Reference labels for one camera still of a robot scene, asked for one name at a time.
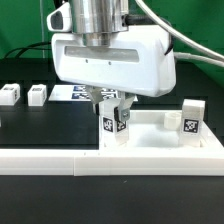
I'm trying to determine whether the white cable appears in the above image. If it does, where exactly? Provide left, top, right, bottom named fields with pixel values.
left=134, top=0, right=224, bottom=68

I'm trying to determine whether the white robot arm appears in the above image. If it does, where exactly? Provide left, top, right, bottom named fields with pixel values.
left=47, top=0, right=176, bottom=121

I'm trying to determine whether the white sheet with AprilTags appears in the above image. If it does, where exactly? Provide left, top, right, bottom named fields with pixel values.
left=48, top=84, right=138, bottom=103

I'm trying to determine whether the black cable bundle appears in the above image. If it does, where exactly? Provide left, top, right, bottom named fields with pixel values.
left=2, top=41, right=54, bottom=60

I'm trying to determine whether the white square tabletop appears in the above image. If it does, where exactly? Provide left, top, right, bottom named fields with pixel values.
left=99, top=109, right=224, bottom=150

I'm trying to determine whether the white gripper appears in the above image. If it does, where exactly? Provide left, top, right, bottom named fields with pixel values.
left=47, top=3, right=176, bottom=122

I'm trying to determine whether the white L-shaped obstacle fence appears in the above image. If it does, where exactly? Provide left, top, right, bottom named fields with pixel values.
left=0, top=146, right=224, bottom=176

